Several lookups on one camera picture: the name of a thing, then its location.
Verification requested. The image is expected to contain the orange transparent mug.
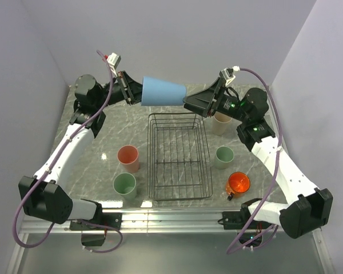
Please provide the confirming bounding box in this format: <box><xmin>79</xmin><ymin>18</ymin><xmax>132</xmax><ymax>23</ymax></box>
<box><xmin>225</xmin><ymin>172</ymin><xmax>250</xmax><ymax>201</ymax></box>

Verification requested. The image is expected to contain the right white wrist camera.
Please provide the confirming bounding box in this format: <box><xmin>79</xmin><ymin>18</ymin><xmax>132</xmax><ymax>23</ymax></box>
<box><xmin>219</xmin><ymin>68</ymin><xmax>236</xmax><ymax>87</ymax></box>

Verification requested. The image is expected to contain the blue plastic cup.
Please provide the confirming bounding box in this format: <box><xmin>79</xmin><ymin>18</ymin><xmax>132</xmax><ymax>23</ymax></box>
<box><xmin>141</xmin><ymin>76</ymin><xmax>186</xmax><ymax>106</ymax></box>

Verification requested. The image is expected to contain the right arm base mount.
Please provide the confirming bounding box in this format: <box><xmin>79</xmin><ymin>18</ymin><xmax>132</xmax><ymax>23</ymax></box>
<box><xmin>217</xmin><ymin>210</ymin><xmax>269</xmax><ymax>245</ymax></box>

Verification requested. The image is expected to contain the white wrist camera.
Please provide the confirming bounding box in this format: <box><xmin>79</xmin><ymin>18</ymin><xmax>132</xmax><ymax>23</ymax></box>
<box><xmin>219</xmin><ymin>68</ymin><xmax>236</xmax><ymax>87</ymax></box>
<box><xmin>106</xmin><ymin>53</ymin><xmax>121</xmax><ymax>69</ymax></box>

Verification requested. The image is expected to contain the green cup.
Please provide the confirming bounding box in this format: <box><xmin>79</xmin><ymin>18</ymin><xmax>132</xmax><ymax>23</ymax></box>
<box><xmin>113</xmin><ymin>172</ymin><xmax>137</xmax><ymax>200</ymax></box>
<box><xmin>214</xmin><ymin>146</ymin><xmax>234</xmax><ymax>170</ymax></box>

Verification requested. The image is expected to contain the green cup left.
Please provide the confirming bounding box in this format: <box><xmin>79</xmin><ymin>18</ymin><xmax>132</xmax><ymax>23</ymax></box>
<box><xmin>113</xmin><ymin>172</ymin><xmax>137</xmax><ymax>200</ymax></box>

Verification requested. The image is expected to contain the green cup right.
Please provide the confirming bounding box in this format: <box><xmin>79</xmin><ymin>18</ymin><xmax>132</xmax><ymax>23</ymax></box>
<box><xmin>214</xmin><ymin>146</ymin><xmax>234</xmax><ymax>170</ymax></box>

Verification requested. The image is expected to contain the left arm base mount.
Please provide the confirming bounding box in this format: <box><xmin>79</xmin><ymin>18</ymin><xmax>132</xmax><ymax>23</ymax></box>
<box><xmin>69</xmin><ymin>212</ymin><xmax>123</xmax><ymax>253</ymax></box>

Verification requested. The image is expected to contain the aluminium rail frame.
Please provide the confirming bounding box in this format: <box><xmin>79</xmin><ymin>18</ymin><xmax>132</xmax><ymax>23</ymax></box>
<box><xmin>7</xmin><ymin>209</ymin><xmax>334</xmax><ymax>273</ymax></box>

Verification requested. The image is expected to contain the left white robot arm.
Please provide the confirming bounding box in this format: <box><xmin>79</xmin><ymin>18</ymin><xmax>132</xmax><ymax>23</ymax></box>
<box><xmin>18</xmin><ymin>71</ymin><xmax>142</xmax><ymax>229</ymax></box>

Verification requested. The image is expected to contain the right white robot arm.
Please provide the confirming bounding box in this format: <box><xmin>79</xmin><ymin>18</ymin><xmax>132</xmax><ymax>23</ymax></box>
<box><xmin>183</xmin><ymin>77</ymin><xmax>333</xmax><ymax>239</ymax></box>

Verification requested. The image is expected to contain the beige plastic cup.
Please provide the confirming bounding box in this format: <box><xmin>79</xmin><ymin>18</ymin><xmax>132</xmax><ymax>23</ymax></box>
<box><xmin>212</xmin><ymin>112</ymin><xmax>232</xmax><ymax>136</ymax></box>

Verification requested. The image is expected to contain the black wire dish rack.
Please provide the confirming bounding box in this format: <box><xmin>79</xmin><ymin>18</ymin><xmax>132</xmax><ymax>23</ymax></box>
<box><xmin>147</xmin><ymin>112</ymin><xmax>213</xmax><ymax>202</ymax></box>

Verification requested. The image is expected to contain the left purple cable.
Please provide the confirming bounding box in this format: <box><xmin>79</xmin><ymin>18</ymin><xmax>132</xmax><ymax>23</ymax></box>
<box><xmin>12</xmin><ymin>50</ymin><xmax>123</xmax><ymax>253</ymax></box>

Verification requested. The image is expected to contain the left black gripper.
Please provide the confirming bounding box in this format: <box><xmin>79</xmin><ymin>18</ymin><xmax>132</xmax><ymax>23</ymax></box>
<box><xmin>95</xmin><ymin>70</ymin><xmax>158</xmax><ymax>110</ymax></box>

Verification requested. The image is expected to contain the pink plastic cup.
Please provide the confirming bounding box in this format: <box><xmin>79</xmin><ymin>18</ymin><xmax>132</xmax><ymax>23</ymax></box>
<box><xmin>117</xmin><ymin>145</ymin><xmax>139</xmax><ymax>173</ymax></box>

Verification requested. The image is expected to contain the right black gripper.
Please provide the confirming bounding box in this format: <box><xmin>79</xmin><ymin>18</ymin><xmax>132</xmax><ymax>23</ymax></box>
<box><xmin>183</xmin><ymin>78</ymin><xmax>249</xmax><ymax>123</ymax></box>

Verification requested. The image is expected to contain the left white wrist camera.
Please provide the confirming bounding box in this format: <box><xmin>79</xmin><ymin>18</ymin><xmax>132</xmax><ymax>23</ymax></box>
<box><xmin>106</xmin><ymin>53</ymin><xmax>121</xmax><ymax>69</ymax></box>

